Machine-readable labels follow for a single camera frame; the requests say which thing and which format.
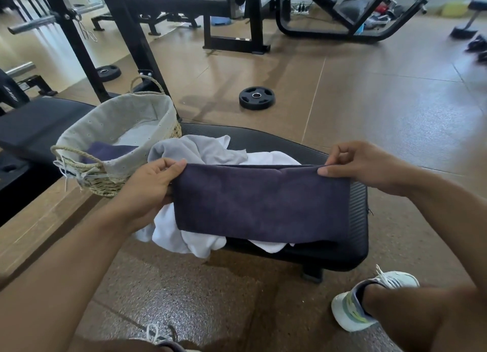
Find person's left hand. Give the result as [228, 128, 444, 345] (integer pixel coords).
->
[114, 157, 188, 233]

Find person's right hand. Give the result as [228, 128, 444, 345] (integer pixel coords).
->
[318, 141, 421, 197]

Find white towel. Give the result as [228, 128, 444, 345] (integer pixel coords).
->
[112, 120, 159, 146]
[133, 151, 301, 259]

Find dark purple towel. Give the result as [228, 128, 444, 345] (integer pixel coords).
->
[82, 141, 137, 164]
[171, 163, 352, 244]

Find light grey towel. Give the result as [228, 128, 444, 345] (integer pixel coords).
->
[147, 134, 248, 166]

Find woven basket with white liner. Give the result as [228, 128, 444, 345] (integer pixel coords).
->
[50, 75, 183, 198]

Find person's left forearm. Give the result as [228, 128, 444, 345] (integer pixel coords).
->
[0, 207, 134, 352]

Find person's right forearm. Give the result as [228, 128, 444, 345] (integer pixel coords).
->
[407, 173, 487, 288]

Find person's left white shoe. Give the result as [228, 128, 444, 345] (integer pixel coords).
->
[129, 323, 200, 352]

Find person's white shoe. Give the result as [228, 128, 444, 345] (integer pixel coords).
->
[129, 323, 200, 352]
[331, 265, 421, 333]

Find person's right white shoe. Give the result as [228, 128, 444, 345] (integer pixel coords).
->
[331, 265, 421, 333]

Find person's right leg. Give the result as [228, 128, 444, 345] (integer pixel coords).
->
[361, 283, 487, 352]

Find person's leg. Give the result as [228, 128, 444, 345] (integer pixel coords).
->
[361, 283, 487, 352]
[72, 338, 172, 352]

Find person's left leg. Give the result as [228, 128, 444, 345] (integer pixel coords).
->
[72, 338, 172, 352]

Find black rubber weight plate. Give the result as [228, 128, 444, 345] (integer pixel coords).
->
[238, 85, 276, 111]
[95, 64, 122, 83]

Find black steel base beam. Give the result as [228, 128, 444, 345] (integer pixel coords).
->
[0, 165, 63, 227]

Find black padded weight bench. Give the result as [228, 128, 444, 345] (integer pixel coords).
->
[0, 96, 369, 284]

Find large black weight plate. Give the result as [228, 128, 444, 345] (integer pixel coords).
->
[0, 161, 29, 185]

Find black steel squat rack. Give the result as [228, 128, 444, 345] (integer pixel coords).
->
[7, 0, 180, 120]

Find black gym accessory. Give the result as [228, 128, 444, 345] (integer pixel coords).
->
[465, 34, 487, 64]
[450, 0, 487, 40]

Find black bumper plate white print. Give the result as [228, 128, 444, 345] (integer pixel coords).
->
[0, 68, 30, 111]

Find silver steel barbell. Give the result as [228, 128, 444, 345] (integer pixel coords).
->
[6, 62, 37, 79]
[7, 2, 106, 36]

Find yellow green cushion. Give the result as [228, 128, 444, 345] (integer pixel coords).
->
[441, 2, 469, 18]

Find black metal stool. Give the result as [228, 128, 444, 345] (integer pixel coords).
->
[7, 0, 50, 22]

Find black barbell stand frame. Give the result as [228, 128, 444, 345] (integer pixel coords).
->
[17, 74, 58, 98]

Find black bench press frame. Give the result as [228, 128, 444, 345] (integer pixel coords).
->
[125, 0, 271, 55]

